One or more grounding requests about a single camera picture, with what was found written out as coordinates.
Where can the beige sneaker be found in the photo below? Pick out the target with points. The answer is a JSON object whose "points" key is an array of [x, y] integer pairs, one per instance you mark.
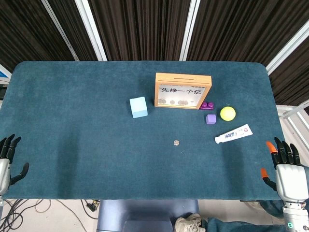
{"points": [[188, 223]]}

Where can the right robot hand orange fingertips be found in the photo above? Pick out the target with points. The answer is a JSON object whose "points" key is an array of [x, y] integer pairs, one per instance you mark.
{"points": [[292, 181]]}

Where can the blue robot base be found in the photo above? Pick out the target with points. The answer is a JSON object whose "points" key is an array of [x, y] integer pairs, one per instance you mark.
{"points": [[144, 215]]}

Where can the white blue sign board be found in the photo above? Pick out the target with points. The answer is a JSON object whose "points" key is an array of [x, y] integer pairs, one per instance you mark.
{"points": [[4, 73]]}

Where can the wooden coin bank frame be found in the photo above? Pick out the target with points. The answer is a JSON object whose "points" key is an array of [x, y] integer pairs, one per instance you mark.
{"points": [[183, 81]]}

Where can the white toothpaste tube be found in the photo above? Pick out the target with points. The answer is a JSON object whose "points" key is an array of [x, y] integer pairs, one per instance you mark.
{"points": [[234, 135]]}

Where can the teal table cloth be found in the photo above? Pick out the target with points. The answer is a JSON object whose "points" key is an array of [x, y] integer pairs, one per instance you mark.
{"points": [[96, 149]]}

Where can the light blue foam cube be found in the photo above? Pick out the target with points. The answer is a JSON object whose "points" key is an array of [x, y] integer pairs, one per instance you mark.
{"points": [[138, 107]]}

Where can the dark brown curtain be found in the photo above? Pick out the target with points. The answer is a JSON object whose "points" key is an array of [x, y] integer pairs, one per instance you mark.
{"points": [[144, 26]]}

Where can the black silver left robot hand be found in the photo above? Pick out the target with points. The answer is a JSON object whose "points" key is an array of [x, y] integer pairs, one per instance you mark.
{"points": [[4, 174]]}

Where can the thin grey frame post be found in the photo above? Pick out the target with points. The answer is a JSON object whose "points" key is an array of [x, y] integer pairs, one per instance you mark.
{"points": [[60, 31]]}

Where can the wide white frame post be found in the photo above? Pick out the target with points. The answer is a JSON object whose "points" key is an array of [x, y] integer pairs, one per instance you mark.
{"points": [[189, 31], [287, 48], [91, 31]]}

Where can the yellow-green ball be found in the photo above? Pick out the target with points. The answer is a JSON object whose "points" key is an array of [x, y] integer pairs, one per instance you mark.
{"points": [[227, 113]]}

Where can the black power plug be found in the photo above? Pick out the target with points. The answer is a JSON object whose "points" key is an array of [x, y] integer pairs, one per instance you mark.
{"points": [[93, 204]]}

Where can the small violet cube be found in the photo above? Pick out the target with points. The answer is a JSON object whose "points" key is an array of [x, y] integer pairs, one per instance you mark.
{"points": [[211, 119]]}

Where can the aluminium profile frame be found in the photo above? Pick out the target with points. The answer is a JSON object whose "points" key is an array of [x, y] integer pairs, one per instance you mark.
{"points": [[293, 113]]}

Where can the small coin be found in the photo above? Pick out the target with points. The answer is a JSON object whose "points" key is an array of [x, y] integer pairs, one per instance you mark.
{"points": [[176, 142]]}

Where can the purple studded building brick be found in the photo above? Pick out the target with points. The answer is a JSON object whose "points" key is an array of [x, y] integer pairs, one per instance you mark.
{"points": [[207, 105]]}

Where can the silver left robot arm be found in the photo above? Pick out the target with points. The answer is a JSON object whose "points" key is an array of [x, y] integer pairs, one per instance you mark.
{"points": [[1, 204]]}

